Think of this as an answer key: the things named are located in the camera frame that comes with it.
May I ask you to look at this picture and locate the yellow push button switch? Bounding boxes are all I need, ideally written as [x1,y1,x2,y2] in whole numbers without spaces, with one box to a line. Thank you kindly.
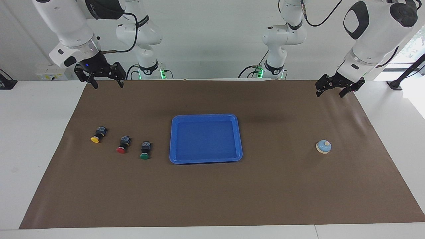
[90,126,108,144]

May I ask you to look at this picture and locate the black left base cable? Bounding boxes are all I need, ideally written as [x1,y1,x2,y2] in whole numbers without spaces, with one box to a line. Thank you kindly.
[237,50,270,79]

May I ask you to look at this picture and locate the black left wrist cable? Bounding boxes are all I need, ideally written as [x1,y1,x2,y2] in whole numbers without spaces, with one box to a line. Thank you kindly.
[377,46,399,67]

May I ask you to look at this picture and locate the black base cable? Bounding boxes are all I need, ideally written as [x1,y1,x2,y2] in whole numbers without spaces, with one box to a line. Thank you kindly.
[126,64,141,80]
[237,50,270,79]

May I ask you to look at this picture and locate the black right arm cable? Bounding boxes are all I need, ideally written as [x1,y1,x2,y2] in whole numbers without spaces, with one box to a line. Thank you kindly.
[100,12,138,53]

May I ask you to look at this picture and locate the black right base cable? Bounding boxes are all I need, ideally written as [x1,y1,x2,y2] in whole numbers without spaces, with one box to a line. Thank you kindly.
[126,64,141,80]

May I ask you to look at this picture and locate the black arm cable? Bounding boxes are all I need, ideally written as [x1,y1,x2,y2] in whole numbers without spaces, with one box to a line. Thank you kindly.
[300,0,343,27]
[100,12,138,53]

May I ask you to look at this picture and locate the blue plastic tray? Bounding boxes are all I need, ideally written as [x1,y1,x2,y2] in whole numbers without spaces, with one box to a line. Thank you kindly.
[169,114,243,164]

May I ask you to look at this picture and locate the brown table mat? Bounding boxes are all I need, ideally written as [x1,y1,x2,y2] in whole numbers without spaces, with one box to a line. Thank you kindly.
[19,80,425,229]

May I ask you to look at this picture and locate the green push button switch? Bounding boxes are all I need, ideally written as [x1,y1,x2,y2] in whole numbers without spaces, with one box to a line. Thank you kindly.
[140,141,152,160]

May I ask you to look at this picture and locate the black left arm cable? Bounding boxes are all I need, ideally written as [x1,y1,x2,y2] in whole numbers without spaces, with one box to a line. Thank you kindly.
[300,0,343,27]

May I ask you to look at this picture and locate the light blue call bell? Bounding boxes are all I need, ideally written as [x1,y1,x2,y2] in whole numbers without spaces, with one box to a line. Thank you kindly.
[315,140,332,154]

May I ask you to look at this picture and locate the black bracket mount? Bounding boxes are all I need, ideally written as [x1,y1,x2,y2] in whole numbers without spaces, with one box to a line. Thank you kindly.
[0,69,18,90]

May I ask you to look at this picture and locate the black clamp stand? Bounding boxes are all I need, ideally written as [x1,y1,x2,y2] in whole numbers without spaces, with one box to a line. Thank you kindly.
[387,53,425,90]

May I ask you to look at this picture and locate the red push button switch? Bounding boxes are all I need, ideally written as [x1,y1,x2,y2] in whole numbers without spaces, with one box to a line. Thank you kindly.
[116,136,131,154]

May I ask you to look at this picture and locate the white box with yellow label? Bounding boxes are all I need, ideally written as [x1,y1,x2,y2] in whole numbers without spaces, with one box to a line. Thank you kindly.
[36,65,73,81]

